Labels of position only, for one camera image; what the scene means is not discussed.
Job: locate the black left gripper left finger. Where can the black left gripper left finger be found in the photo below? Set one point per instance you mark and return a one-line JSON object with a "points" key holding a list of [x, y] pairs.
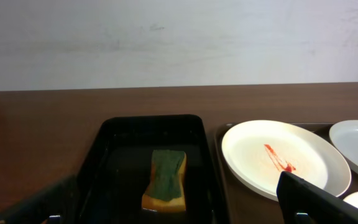
{"points": [[54, 204]]}

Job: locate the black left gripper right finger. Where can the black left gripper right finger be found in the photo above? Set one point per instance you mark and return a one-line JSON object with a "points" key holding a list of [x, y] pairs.
{"points": [[303, 202]]}

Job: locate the cream plate with ketchup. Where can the cream plate with ketchup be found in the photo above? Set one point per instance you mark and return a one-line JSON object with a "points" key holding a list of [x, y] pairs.
{"points": [[258, 151]]}

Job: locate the yellow green scrub sponge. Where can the yellow green scrub sponge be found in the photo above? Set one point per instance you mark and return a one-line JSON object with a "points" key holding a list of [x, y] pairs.
{"points": [[165, 192]]}

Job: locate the black plastic sponge tray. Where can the black plastic sponge tray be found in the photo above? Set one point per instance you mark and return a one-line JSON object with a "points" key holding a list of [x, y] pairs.
{"points": [[116, 171]]}

